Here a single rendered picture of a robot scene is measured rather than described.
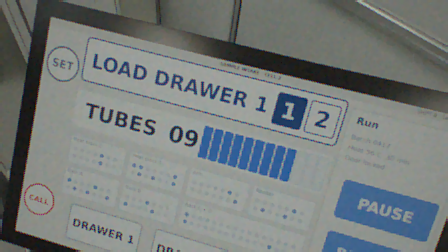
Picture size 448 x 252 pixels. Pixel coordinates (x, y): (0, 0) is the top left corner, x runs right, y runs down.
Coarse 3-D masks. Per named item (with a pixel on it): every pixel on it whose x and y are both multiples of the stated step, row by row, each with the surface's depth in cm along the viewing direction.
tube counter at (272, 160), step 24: (192, 120) 33; (168, 144) 34; (192, 144) 33; (216, 144) 33; (240, 144) 33; (264, 144) 32; (240, 168) 33; (264, 168) 33; (288, 168) 32; (312, 168) 32
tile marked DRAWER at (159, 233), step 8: (160, 232) 35; (168, 232) 35; (152, 240) 35; (160, 240) 35; (168, 240) 35; (176, 240) 35; (184, 240) 35; (192, 240) 35; (152, 248) 35; (160, 248) 35; (168, 248) 35; (176, 248) 35; (184, 248) 35; (192, 248) 35; (200, 248) 35; (208, 248) 34; (216, 248) 34
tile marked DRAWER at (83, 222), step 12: (72, 204) 36; (72, 216) 36; (84, 216) 36; (96, 216) 36; (108, 216) 36; (72, 228) 36; (84, 228) 36; (96, 228) 36; (108, 228) 36; (120, 228) 36; (132, 228) 35; (84, 240) 36; (96, 240) 36; (108, 240) 36; (120, 240) 36; (132, 240) 36
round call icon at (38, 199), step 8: (32, 184) 36; (40, 184) 36; (24, 192) 37; (32, 192) 37; (40, 192) 36; (48, 192) 36; (56, 192) 36; (24, 200) 37; (32, 200) 37; (40, 200) 37; (48, 200) 36; (24, 208) 37; (32, 208) 37; (40, 208) 37; (48, 208) 37; (40, 216) 37; (48, 216) 37
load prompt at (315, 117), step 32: (96, 64) 34; (128, 64) 33; (160, 64) 33; (192, 64) 32; (160, 96) 33; (192, 96) 33; (224, 96) 32; (256, 96) 32; (288, 96) 32; (320, 96) 31; (288, 128) 32; (320, 128) 31
